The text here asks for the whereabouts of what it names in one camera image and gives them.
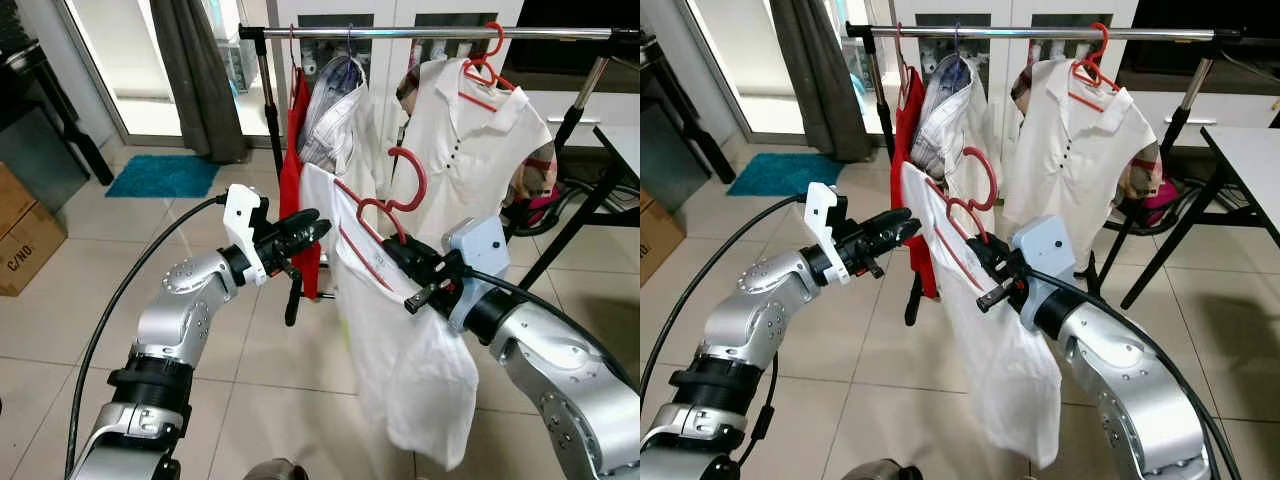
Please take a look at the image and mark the red hanging garment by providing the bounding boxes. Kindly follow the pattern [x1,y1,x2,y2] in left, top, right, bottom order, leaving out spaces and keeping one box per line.
[890,65,939,299]
[278,65,323,301]

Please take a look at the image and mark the checked shirt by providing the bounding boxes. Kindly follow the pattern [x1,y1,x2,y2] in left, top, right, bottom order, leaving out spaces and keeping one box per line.
[910,55,976,176]
[298,52,369,173]

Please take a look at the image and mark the white hanging garment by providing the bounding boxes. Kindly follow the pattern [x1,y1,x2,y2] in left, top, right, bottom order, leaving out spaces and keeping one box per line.
[340,70,396,206]
[950,75,1006,201]

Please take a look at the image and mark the blue floor mat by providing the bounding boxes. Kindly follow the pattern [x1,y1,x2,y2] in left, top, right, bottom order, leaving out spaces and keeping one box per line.
[105,153,221,199]
[727,153,831,198]

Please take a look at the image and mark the white polo shirt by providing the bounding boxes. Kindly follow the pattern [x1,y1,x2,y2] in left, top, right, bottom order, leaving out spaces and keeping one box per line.
[392,57,554,241]
[1003,57,1161,271]

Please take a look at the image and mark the pink round object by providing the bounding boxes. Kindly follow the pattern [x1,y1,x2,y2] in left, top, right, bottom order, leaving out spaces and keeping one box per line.
[1130,175,1181,226]
[520,185,563,228]

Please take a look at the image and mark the grey curtain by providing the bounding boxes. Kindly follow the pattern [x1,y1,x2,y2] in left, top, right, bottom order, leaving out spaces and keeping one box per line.
[770,0,871,164]
[150,0,251,164]

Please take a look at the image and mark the printed cardboard box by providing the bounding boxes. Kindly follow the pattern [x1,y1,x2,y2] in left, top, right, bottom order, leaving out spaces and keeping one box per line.
[0,160,69,297]
[640,190,686,286]

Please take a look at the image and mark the metal clothes rack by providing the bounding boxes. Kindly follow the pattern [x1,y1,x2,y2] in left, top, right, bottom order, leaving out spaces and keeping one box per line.
[238,24,641,327]
[845,22,1246,327]

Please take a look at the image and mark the white framed glass door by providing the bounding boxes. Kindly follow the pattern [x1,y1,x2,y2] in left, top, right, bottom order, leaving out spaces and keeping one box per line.
[60,0,271,146]
[680,0,891,141]

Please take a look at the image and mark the white table with black legs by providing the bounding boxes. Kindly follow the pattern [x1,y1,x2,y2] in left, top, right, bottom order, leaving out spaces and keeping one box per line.
[1120,125,1280,309]
[520,125,641,291]

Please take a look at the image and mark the grey robot leg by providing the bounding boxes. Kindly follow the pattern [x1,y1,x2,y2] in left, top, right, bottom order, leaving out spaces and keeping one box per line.
[845,458,921,480]
[243,458,309,480]

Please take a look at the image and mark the black cabinet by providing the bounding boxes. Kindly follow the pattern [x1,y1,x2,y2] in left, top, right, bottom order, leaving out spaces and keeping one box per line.
[0,0,116,216]
[640,40,736,216]

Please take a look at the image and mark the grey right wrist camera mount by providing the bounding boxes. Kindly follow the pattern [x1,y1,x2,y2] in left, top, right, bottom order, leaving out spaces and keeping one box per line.
[1010,215,1079,306]
[440,215,511,331]

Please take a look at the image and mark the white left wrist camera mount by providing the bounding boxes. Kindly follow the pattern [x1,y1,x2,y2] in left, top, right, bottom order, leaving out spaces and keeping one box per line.
[222,184,271,286]
[805,182,851,286]

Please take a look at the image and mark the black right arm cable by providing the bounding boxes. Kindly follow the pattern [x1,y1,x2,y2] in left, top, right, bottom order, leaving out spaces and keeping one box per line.
[1025,265,1219,480]
[465,265,641,396]

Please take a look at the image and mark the short black arm cable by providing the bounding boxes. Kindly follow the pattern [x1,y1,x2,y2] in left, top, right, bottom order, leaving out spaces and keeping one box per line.
[735,355,778,471]

